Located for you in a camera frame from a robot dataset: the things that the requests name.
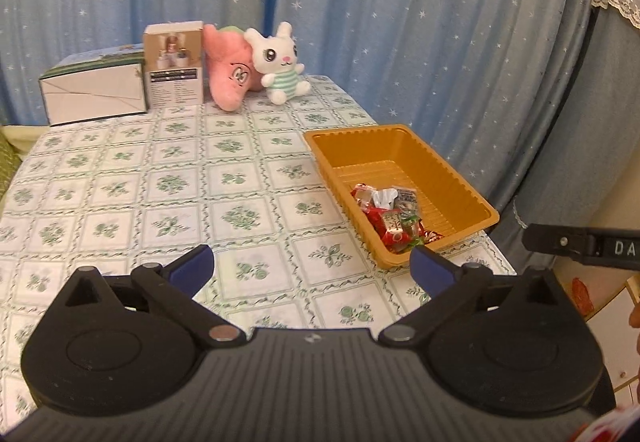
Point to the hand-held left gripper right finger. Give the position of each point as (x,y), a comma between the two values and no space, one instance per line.
(430,267)

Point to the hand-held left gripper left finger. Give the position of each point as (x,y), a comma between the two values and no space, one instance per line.
(192,266)

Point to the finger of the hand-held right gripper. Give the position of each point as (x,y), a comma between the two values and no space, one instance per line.
(550,239)

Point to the red packet with dark label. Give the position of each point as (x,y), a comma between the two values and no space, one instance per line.
(400,242)

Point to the green candy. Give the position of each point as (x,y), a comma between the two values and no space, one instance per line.
(411,222)

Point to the large red gold snack packet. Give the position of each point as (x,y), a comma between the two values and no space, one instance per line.
(392,222)

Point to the grey snack packet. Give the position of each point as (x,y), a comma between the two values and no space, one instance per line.
(406,198)

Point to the silver foil packet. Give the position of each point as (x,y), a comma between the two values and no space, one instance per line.
(384,197)

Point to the red candy with white emblem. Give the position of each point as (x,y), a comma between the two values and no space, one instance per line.
(361,196)

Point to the orange plastic tray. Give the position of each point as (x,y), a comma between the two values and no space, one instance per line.
(400,147)

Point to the person's right hand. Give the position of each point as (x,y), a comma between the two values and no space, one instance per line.
(635,317)

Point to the red sticker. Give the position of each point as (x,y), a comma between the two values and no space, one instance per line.
(582,297)

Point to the green floral tablecloth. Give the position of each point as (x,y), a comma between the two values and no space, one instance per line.
(150,222)

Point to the cream cabinet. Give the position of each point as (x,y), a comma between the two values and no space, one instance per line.
(615,342)

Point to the grey blue lace-trimmed cover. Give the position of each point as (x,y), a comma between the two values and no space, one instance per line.
(600,122)

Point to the beige product box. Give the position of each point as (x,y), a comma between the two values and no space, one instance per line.
(175,82)

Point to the pink plush toy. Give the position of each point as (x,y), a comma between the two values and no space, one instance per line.
(227,72)

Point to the white green cardboard box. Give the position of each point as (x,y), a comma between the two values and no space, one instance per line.
(95,92)

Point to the pale green sofa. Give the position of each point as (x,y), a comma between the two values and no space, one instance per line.
(25,137)

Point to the white bunny plush toy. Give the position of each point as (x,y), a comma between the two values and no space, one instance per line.
(272,55)

